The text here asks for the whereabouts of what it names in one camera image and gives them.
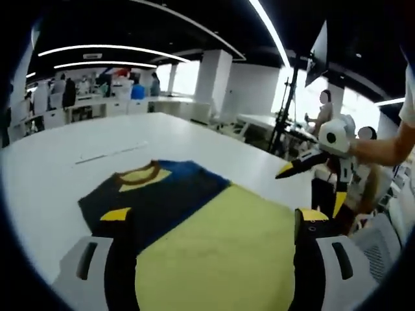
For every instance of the black bag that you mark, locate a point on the black bag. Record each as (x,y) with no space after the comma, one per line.
(324,197)

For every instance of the white printed paper strip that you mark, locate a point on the white printed paper strip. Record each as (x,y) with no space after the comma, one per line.
(110,153)

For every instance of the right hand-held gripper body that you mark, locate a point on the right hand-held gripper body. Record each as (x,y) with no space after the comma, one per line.
(338,137)

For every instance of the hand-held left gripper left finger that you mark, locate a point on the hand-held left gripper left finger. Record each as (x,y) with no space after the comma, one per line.
(94,278)

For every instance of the white side desk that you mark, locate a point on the white side desk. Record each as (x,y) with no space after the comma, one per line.
(259,121)

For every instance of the white mesh office chair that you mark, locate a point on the white mesh office chair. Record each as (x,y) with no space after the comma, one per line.
(379,246)

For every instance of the yellow grey blue garment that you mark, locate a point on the yellow grey blue garment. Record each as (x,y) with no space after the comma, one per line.
(210,233)

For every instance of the black light panel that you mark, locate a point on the black light panel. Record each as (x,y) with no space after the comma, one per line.
(317,55)

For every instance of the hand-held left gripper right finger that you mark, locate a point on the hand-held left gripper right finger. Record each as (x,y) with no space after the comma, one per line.
(324,278)

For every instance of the black jacket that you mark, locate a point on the black jacket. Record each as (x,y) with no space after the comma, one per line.
(69,94)

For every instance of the straight ceiling light strip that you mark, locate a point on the straight ceiling light strip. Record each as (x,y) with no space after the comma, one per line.
(269,29)

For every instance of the black light stand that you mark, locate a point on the black light stand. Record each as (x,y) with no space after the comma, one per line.
(285,107)

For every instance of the person's right hand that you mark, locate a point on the person's right hand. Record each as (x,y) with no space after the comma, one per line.
(358,149)

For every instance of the person's white shirt sleeve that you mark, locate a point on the person's white shirt sleeve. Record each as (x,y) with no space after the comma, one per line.
(409,100)

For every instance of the white workbench row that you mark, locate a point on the white workbench row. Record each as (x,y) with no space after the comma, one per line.
(113,107)

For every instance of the curved ceiling light strip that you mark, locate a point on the curved ceiling light strip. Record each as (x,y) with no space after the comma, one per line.
(103,64)
(113,50)

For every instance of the blue container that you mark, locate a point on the blue container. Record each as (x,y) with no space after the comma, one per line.
(137,92)

